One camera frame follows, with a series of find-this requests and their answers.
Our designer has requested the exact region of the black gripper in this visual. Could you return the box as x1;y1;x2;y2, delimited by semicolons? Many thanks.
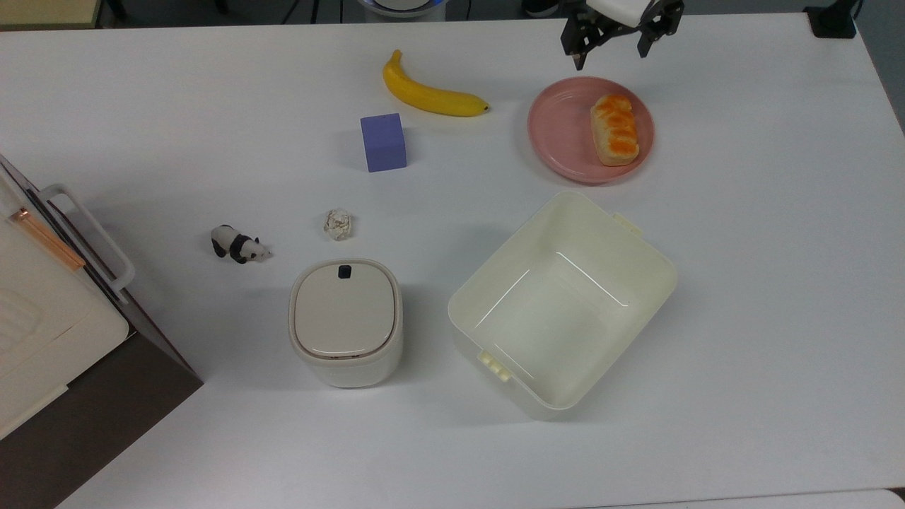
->
562;0;685;71

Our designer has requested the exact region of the bread with orange topping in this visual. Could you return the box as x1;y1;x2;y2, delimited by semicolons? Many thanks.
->
590;94;641;168

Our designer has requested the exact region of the pink plate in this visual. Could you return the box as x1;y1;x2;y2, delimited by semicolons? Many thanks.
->
527;76;656;186

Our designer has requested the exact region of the yellow banana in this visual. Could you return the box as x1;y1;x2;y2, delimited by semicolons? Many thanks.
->
383;49;491;118

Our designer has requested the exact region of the black clamp block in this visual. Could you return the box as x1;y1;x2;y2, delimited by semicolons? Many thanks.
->
805;0;860;40

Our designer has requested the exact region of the purple cube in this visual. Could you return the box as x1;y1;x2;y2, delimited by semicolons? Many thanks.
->
360;113;409;173

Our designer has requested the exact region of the cream plastic basket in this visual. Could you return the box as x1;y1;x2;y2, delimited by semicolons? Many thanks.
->
448;189;679;421

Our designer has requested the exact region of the crumpled white paper ball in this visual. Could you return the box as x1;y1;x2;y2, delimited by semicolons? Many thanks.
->
324;209;354;241

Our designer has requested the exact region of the small beige trash can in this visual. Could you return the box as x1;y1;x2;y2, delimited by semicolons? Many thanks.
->
288;258;404;389

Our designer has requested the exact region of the panda toy figure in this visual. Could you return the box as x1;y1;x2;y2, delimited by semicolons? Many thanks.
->
210;224;273;265

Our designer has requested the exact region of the beige side table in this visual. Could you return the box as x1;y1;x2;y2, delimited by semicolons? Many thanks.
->
0;0;101;30

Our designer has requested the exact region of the orange strip on box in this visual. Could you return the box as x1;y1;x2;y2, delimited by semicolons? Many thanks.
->
8;207;87;271

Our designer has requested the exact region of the dark brown drawer box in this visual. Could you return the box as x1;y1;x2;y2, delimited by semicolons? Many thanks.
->
0;154;204;509

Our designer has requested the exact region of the white drawer handle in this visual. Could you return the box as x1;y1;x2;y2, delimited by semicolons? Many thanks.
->
39;184;136;305

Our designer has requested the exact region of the cream storage box with handles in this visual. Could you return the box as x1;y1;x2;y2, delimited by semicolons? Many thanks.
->
0;166;130;440

